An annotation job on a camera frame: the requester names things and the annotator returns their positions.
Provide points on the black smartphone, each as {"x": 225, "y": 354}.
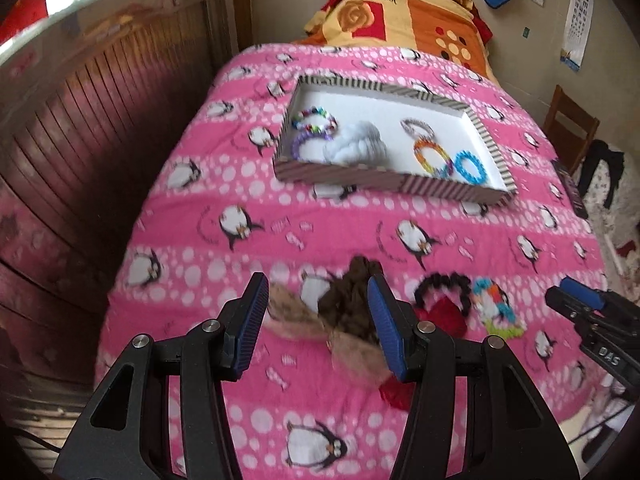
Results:
{"x": 572, "y": 192}

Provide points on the white wall chart poster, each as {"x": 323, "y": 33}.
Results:
{"x": 580, "y": 15}

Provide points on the striped cardboard box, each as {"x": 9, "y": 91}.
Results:
{"x": 350, "y": 175}

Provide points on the pink penguin print blanket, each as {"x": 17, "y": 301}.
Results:
{"x": 200, "y": 260}

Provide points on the black garment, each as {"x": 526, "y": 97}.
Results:
{"x": 605, "y": 160}

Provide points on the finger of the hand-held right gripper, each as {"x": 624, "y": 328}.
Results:
{"x": 582, "y": 292}

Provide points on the brown wooden chair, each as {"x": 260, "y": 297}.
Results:
{"x": 560, "y": 110}

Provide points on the brown hair scrunchie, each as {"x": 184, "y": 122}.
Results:
{"x": 350, "y": 300}

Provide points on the brown wooden wall panelling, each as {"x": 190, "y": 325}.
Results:
{"x": 100, "y": 135}

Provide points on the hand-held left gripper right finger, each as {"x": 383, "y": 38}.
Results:
{"x": 387, "y": 330}

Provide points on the small red cloth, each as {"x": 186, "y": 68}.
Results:
{"x": 625, "y": 250}

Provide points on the white fluffy scrunchie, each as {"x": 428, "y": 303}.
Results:
{"x": 357, "y": 142}

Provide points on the orange patchwork quilt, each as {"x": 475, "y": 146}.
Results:
{"x": 425, "y": 20}

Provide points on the floral cloth with black garment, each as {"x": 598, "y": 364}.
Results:
{"x": 615, "y": 220}

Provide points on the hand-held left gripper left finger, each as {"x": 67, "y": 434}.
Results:
{"x": 250, "y": 320}

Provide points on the red hair scrunchie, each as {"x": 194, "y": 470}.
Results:
{"x": 445, "y": 315}
{"x": 395, "y": 395}

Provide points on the red curtain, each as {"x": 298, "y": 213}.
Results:
{"x": 22, "y": 15}

